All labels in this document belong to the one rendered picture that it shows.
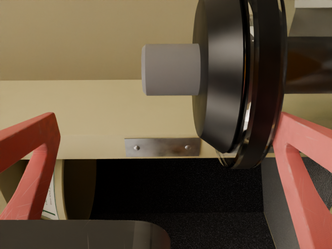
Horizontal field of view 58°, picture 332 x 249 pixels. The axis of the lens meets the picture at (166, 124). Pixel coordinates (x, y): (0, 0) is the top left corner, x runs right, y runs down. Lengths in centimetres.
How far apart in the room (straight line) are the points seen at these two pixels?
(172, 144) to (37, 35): 52
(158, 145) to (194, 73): 14
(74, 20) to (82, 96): 37
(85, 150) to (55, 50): 47
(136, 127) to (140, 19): 42
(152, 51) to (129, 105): 17
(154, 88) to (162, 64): 1
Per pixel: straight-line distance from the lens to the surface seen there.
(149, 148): 28
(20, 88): 39
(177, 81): 15
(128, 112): 31
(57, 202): 39
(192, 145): 28
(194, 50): 16
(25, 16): 73
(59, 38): 72
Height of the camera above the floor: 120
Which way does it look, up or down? level
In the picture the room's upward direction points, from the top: 90 degrees counter-clockwise
